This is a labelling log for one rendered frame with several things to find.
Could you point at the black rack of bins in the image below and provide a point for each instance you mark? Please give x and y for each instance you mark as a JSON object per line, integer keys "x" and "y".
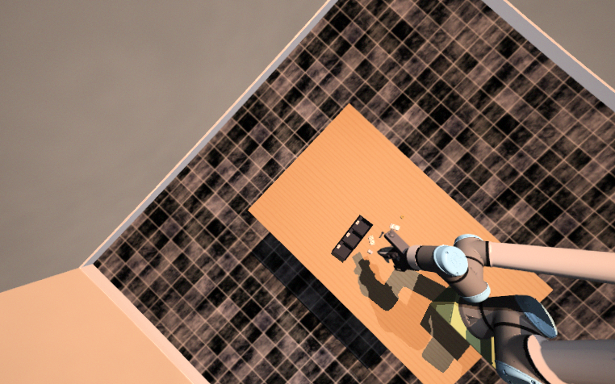
{"x": 351, "y": 238}

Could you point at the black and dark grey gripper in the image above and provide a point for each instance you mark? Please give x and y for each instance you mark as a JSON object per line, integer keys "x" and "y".
{"x": 397, "y": 259}

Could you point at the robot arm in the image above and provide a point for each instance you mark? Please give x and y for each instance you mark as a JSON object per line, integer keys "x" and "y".
{"x": 520, "y": 324}

